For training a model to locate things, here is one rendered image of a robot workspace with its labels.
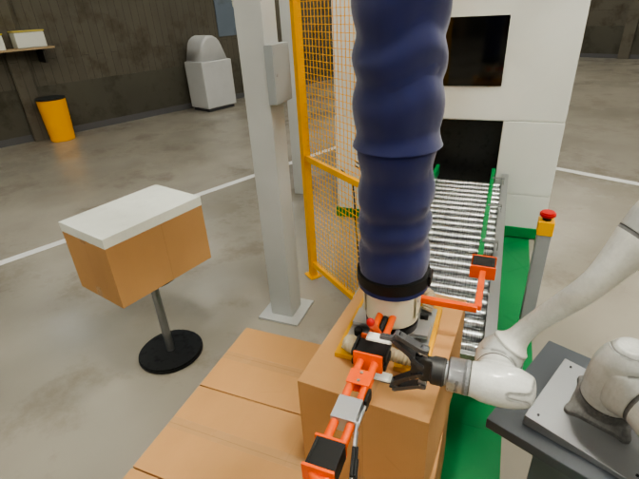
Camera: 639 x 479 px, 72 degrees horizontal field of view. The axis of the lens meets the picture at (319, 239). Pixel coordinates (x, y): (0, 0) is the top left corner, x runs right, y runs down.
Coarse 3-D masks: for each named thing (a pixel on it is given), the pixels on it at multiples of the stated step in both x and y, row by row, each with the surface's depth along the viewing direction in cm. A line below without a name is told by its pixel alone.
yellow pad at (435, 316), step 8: (424, 312) 151; (432, 312) 155; (440, 312) 156; (432, 320) 151; (432, 328) 148; (432, 336) 145; (432, 344) 142; (432, 352) 140; (400, 368) 134; (408, 368) 133
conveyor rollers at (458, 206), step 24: (456, 192) 356; (480, 192) 356; (456, 216) 317; (480, 216) 319; (432, 240) 292; (456, 240) 286; (432, 264) 262; (456, 264) 263; (432, 288) 245; (456, 288) 240; (480, 312) 221; (480, 336) 206
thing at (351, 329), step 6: (360, 306) 161; (354, 324) 151; (348, 330) 150; (354, 330) 146; (360, 330) 145; (366, 330) 148; (342, 336) 147; (360, 336) 146; (342, 348) 142; (336, 354) 141; (342, 354) 140; (348, 354) 139
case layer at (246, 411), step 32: (256, 352) 204; (288, 352) 203; (224, 384) 187; (256, 384) 186; (288, 384) 186; (192, 416) 173; (224, 416) 173; (256, 416) 172; (288, 416) 171; (448, 416) 196; (160, 448) 162; (192, 448) 161; (224, 448) 160; (256, 448) 160; (288, 448) 159
